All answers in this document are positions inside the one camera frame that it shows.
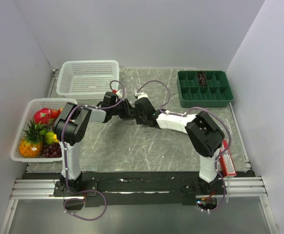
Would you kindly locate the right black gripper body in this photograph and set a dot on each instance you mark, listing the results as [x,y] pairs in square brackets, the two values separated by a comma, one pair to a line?
[140,119]

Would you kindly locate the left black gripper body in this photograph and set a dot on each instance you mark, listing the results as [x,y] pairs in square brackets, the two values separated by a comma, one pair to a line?
[122,109]

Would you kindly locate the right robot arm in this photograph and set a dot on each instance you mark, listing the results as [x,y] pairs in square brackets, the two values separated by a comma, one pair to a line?
[204,134]

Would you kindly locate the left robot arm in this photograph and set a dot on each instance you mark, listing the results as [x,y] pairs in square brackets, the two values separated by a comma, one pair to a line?
[70,128]

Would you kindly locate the white perforated empty basket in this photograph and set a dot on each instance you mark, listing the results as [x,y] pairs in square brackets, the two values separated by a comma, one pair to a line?
[87,79]

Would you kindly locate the rolled brown tie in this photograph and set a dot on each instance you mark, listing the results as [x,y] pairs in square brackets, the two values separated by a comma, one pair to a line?
[202,78]

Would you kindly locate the red strawberries cluster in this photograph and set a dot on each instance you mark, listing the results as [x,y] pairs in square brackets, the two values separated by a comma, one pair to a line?
[54,114]

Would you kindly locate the green compartment organizer tray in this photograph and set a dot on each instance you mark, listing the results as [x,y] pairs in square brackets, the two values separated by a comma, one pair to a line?
[217,94]

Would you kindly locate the yellow lemon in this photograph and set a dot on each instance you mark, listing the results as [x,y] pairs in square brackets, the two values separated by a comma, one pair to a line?
[55,139]

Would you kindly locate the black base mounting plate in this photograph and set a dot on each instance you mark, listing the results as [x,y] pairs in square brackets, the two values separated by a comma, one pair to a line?
[138,188]

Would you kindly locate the green lime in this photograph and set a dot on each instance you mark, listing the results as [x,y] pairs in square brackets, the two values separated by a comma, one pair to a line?
[49,137]

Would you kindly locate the purple grapes bunch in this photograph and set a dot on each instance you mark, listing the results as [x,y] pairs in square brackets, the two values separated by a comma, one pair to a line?
[51,151]

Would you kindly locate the pink dragon fruit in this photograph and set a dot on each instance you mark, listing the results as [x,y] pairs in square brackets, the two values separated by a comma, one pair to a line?
[42,116]

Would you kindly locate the white fruit basket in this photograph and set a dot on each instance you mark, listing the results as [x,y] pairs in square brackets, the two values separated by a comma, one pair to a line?
[32,107]

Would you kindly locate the red rectangular box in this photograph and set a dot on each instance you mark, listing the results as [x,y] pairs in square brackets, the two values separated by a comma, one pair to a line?
[227,165]

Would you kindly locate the pineapple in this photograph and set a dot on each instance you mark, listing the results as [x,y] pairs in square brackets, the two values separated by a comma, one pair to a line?
[33,138]

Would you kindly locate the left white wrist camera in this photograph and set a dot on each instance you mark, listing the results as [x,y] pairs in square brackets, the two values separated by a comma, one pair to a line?
[120,93]

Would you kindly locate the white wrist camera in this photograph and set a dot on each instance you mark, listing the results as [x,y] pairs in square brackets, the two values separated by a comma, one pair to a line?
[120,93]
[138,95]

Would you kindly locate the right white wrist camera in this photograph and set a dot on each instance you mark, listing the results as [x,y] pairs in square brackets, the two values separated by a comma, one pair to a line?
[138,95]

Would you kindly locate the aluminium rail frame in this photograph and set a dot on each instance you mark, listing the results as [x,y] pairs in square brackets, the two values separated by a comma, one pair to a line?
[33,189]

